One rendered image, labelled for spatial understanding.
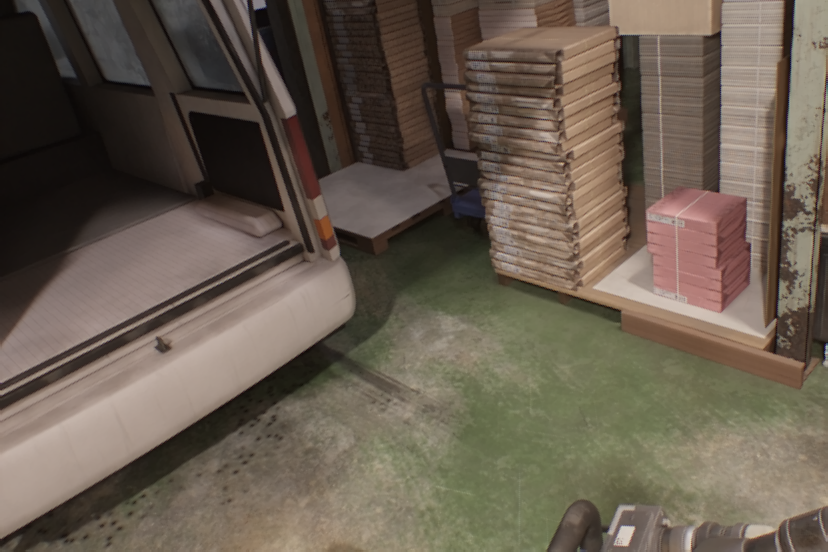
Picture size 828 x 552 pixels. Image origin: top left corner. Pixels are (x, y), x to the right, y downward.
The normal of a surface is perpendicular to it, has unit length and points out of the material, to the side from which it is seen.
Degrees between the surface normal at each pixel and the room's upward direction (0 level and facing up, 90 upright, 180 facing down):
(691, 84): 90
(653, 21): 90
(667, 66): 90
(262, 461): 0
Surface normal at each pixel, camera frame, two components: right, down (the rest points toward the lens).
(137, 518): -0.17, -0.89
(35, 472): 0.65, 0.19
